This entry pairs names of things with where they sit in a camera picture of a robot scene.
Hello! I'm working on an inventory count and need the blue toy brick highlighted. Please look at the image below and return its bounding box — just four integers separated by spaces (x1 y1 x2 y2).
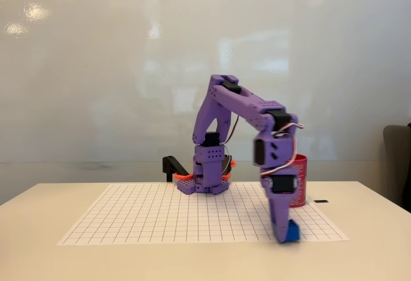
285 219 302 243

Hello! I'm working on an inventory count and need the red printed cup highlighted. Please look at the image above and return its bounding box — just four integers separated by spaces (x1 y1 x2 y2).
284 153 308 209

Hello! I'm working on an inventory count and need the black clamp orange knob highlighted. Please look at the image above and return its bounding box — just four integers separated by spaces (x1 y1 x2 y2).
220 153 238 181

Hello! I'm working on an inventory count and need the black clamp orange pad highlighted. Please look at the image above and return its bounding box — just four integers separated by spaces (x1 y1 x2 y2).
161 155 195 183

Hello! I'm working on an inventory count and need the dark grey chair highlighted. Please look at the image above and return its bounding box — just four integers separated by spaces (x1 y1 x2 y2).
382 122 411 214

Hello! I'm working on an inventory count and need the white grid paper mat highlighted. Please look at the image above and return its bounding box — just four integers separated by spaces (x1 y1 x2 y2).
56 183 351 247

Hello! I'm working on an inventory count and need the red white black servo cable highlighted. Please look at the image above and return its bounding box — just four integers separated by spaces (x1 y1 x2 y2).
259 121 305 179

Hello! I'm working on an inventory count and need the thin servo cable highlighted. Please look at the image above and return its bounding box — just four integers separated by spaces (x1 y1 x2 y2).
220 114 241 175

